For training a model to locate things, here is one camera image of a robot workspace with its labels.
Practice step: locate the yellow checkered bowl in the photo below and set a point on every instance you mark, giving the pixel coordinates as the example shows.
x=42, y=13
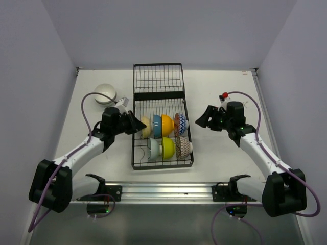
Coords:
x=146, y=132

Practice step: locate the blue zigzag patterned bowl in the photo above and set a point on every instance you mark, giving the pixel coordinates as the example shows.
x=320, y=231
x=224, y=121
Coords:
x=181, y=124

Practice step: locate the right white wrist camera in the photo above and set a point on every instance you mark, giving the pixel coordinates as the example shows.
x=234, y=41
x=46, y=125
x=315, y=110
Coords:
x=224, y=99

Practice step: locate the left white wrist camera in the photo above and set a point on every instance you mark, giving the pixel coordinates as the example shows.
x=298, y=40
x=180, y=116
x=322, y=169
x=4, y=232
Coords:
x=122, y=104

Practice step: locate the blue ceramic bowl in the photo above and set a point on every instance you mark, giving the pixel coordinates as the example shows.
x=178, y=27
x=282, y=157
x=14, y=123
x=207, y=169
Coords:
x=157, y=126

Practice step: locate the brown scale patterned bowl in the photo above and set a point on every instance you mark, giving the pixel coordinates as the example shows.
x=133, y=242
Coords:
x=183, y=147

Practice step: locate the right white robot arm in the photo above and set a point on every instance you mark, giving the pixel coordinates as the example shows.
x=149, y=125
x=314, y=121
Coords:
x=283, y=191

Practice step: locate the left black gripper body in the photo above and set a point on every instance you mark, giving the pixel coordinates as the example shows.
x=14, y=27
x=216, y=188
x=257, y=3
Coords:
x=121, y=126

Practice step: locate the mint green floral bowl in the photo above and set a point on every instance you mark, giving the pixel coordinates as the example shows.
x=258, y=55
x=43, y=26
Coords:
x=105, y=102

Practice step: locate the black wire dish rack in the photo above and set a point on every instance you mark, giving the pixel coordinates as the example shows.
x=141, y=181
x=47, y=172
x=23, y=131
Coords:
x=159, y=101

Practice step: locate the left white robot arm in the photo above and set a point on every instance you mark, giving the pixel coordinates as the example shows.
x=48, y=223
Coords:
x=52, y=185

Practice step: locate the pale grey-green bowl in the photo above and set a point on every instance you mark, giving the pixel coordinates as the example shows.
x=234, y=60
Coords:
x=154, y=149

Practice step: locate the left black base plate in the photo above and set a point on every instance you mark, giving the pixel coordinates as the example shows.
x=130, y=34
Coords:
x=115, y=191

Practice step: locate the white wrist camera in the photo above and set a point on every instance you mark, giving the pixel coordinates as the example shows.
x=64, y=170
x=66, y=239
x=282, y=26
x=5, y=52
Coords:
x=122, y=104
x=224, y=99

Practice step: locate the orange ceramic bowl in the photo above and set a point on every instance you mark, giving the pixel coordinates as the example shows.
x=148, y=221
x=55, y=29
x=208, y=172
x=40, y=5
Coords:
x=167, y=125

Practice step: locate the white ceramic bowl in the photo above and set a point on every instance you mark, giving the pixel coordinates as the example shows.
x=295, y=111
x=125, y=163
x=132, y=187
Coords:
x=105, y=89

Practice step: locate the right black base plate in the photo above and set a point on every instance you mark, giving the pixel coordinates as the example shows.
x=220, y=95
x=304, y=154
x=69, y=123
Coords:
x=221, y=192

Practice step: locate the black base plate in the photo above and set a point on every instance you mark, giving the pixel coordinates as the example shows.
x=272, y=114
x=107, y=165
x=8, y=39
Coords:
x=115, y=191
x=221, y=192

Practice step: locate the aluminium mounting rail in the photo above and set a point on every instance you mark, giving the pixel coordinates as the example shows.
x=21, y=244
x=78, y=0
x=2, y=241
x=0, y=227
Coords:
x=153, y=191

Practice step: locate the lime yellow bowl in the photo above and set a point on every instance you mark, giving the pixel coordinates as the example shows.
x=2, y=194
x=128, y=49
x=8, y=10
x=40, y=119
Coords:
x=168, y=148

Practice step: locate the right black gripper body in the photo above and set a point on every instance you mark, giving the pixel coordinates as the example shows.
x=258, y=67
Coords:
x=222, y=121

